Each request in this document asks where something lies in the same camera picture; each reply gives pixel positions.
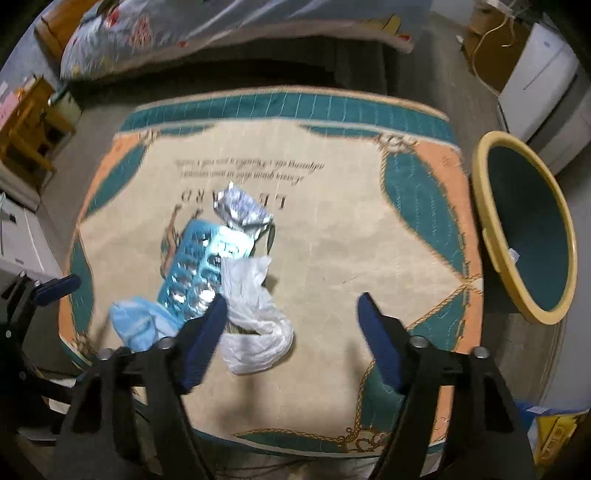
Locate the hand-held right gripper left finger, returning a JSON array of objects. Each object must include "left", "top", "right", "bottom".
[{"left": 53, "top": 293, "right": 229, "bottom": 480}]

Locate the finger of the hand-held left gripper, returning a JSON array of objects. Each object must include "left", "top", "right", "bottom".
[{"left": 36, "top": 274, "right": 83, "bottom": 306}]

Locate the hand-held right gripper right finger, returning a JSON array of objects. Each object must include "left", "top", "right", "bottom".
[{"left": 358, "top": 292, "right": 539, "bottom": 480}]

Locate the translucent white plastic bag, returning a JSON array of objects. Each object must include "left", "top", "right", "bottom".
[{"left": 219, "top": 256, "right": 295, "bottom": 376}]

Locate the light blue face mask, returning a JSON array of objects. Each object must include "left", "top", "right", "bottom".
[{"left": 109, "top": 295, "right": 185, "bottom": 354}]

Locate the yellow rimmed teal trash bin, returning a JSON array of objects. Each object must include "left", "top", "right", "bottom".
[{"left": 471, "top": 130, "right": 579, "bottom": 326}]

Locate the white drawer cabinet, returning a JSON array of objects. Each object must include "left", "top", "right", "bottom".
[{"left": 0, "top": 161, "right": 65, "bottom": 296}]

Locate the teal blister pack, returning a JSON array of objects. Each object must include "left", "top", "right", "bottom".
[{"left": 156, "top": 219, "right": 257, "bottom": 321}]

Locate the teal and orange patterned rug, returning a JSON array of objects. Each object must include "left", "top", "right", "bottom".
[{"left": 58, "top": 88, "right": 485, "bottom": 457}]

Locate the crumpled silver blister pack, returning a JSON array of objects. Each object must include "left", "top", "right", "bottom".
[{"left": 213, "top": 182, "right": 273, "bottom": 232}]

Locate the wooden chair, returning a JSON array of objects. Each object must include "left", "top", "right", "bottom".
[{"left": 0, "top": 76, "right": 77, "bottom": 185}]

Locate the pink box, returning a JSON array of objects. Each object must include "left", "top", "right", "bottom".
[{"left": 0, "top": 80, "right": 14, "bottom": 121}]

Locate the wooden headboard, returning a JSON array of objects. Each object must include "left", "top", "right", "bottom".
[{"left": 34, "top": 0, "right": 100, "bottom": 61}]

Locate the grey bed skirt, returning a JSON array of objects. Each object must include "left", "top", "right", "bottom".
[{"left": 69, "top": 39, "right": 402, "bottom": 109}]

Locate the light blue printed blanket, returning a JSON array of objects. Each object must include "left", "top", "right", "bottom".
[{"left": 60, "top": 0, "right": 432, "bottom": 81}]

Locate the white air purifier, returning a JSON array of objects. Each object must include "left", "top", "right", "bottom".
[{"left": 498, "top": 21, "right": 591, "bottom": 174}]

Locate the wooden cabinet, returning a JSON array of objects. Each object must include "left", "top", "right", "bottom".
[{"left": 464, "top": 2, "right": 532, "bottom": 93}]

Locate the white cable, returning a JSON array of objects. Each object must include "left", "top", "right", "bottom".
[{"left": 471, "top": 14, "right": 518, "bottom": 95}]

